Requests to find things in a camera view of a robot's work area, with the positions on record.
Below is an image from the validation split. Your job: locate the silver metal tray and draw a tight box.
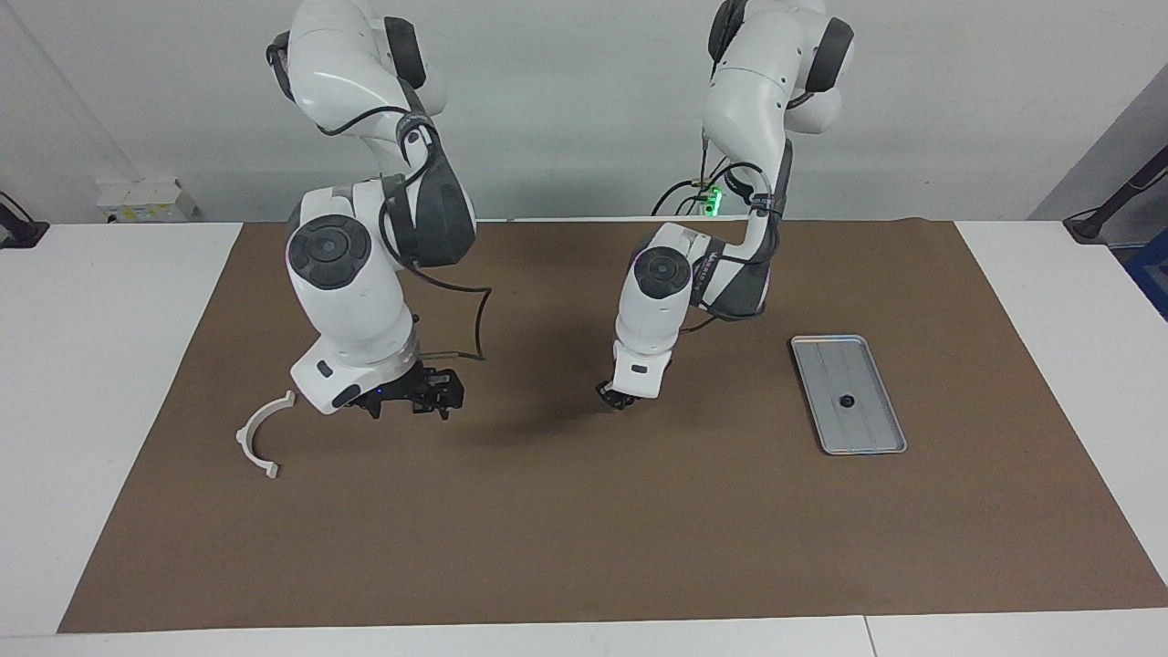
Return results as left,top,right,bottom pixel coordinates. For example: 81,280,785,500
790,335,908,455

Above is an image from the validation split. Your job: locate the brown table mat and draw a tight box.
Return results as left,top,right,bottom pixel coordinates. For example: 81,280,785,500
57,217,1168,634

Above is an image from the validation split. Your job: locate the white power strip box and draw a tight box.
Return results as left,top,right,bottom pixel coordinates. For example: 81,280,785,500
96,178,197,224

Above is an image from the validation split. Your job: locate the blue crate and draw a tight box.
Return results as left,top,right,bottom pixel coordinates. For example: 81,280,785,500
1124,228,1168,320

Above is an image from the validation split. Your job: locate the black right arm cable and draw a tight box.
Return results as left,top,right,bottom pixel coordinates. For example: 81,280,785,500
319,105,495,362

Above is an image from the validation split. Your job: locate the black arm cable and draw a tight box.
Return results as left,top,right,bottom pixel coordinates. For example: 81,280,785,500
692,132,787,326
319,105,495,362

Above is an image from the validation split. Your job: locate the white curved plastic bracket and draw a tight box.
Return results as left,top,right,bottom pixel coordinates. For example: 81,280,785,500
235,390,297,480

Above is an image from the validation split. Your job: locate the black left base cable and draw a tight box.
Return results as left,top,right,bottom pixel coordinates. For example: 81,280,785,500
651,178,705,217

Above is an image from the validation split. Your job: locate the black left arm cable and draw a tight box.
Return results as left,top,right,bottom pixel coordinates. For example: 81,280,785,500
692,132,787,326

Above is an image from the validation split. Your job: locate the black clamp mount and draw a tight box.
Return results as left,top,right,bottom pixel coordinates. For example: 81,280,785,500
0,192,49,249

